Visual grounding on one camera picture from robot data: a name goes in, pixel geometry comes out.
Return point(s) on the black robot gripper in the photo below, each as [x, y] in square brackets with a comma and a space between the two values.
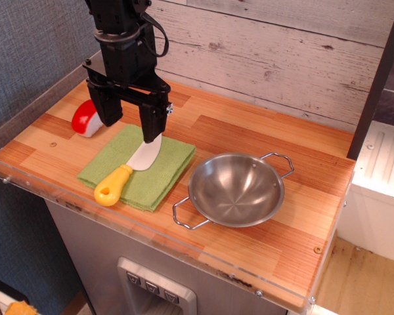
[126, 71]

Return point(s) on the red and white toy bun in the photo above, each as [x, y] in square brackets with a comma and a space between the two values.
[86, 121]

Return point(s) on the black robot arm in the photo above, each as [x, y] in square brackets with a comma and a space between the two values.
[121, 12]

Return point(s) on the green folded cloth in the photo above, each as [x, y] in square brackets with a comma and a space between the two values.
[144, 189]

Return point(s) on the clear acrylic table guard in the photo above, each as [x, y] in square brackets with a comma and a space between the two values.
[274, 261]

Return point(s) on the grey toy fridge cabinet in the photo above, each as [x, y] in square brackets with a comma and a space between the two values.
[95, 250]

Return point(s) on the silver dispenser panel with buttons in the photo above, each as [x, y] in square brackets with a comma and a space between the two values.
[154, 288]

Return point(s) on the orange object at corner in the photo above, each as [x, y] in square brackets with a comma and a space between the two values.
[21, 308]

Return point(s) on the white toy sink unit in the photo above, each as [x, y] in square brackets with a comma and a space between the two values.
[367, 217]

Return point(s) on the yellow handled toy knife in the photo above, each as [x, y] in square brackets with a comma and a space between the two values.
[108, 191]

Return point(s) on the steel bowl with wire handles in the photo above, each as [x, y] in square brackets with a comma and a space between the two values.
[237, 190]

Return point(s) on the dark grey vertical post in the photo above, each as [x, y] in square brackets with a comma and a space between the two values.
[373, 98]

